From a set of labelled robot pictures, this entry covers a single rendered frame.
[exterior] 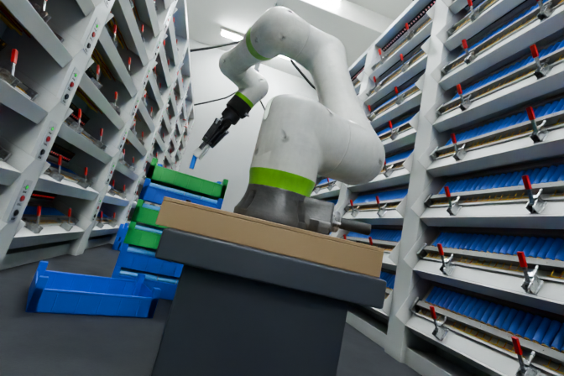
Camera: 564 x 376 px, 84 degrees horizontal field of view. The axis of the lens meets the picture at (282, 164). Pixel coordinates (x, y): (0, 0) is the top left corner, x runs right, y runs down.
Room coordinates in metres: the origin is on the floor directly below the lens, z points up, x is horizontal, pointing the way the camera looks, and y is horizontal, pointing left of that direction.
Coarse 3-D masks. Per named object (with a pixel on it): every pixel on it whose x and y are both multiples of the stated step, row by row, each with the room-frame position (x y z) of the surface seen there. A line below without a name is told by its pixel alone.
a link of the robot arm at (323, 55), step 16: (320, 32) 0.79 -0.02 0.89; (304, 48) 0.78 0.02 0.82; (320, 48) 0.79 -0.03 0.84; (336, 48) 0.79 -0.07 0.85; (304, 64) 0.83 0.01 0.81; (320, 64) 0.78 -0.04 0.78; (336, 64) 0.76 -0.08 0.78; (320, 80) 0.76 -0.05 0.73; (336, 80) 0.73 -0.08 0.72; (320, 96) 0.75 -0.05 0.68; (336, 96) 0.70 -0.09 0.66; (352, 96) 0.70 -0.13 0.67; (336, 112) 0.67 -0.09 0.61; (352, 112) 0.66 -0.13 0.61; (352, 128) 0.59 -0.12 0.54; (368, 128) 0.63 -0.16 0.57; (352, 144) 0.58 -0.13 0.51; (368, 144) 0.60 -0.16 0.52; (352, 160) 0.60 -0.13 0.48; (368, 160) 0.61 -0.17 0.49; (384, 160) 0.64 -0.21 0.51; (336, 176) 0.63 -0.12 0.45; (352, 176) 0.63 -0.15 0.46; (368, 176) 0.64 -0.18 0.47
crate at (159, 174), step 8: (152, 160) 1.17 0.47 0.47; (152, 168) 1.17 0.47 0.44; (160, 168) 1.18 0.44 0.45; (152, 176) 1.17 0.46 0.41; (160, 176) 1.18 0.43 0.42; (168, 176) 1.19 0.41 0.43; (176, 176) 1.20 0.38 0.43; (184, 176) 1.21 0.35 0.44; (192, 176) 1.22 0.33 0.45; (160, 184) 1.30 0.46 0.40; (168, 184) 1.21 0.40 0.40; (176, 184) 1.20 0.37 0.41; (184, 184) 1.21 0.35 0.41; (192, 184) 1.22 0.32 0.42; (200, 184) 1.23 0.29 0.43; (208, 184) 1.24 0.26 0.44; (216, 184) 1.25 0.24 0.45; (224, 184) 1.26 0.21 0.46; (192, 192) 1.32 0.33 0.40; (200, 192) 1.24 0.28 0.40; (208, 192) 1.25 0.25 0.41; (216, 192) 1.26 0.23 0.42; (224, 192) 1.27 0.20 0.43
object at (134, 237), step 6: (132, 222) 1.17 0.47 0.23; (132, 228) 1.17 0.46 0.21; (126, 234) 1.17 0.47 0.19; (132, 234) 1.17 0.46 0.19; (138, 234) 1.18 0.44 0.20; (144, 234) 1.19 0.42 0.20; (150, 234) 1.19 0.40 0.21; (156, 234) 1.20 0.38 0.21; (126, 240) 1.17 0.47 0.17; (132, 240) 1.17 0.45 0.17; (138, 240) 1.18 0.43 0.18; (144, 240) 1.19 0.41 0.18; (150, 240) 1.19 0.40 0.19; (156, 240) 1.20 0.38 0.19; (144, 246) 1.19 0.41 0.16; (150, 246) 1.20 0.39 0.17; (156, 246) 1.20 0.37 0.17
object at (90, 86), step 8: (88, 64) 1.01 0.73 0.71; (88, 72) 1.36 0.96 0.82; (88, 80) 1.06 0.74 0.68; (96, 80) 1.45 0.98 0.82; (80, 88) 1.34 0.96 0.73; (88, 88) 1.10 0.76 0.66; (96, 88) 1.14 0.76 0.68; (80, 96) 1.37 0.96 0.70; (88, 96) 1.14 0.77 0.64; (96, 96) 1.18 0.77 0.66; (88, 104) 1.42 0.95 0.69; (96, 104) 1.22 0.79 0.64; (104, 104) 1.28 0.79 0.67; (112, 104) 1.41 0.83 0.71; (104, 112) 1.33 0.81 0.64; (112, 112) 1.39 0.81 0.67; (120, 112) 1.59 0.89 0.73; (112, 120) 1.45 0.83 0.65; (120, 120) 1.52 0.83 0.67; (120, 128) 1.59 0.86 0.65
